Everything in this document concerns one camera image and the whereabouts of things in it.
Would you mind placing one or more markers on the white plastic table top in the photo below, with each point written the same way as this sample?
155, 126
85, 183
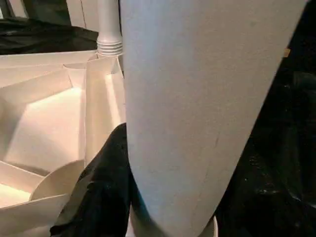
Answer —
49, 123

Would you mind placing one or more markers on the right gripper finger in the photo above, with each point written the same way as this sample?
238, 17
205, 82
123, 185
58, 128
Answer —
103, 197

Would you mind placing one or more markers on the black plastic mat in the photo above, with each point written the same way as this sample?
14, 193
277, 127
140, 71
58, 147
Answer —
281, 163

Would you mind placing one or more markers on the white plastic table leg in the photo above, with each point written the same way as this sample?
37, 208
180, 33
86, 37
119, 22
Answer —
197, 108
108, 24

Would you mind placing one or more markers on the small tan tag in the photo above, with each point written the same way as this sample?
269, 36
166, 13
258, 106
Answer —
287, 52

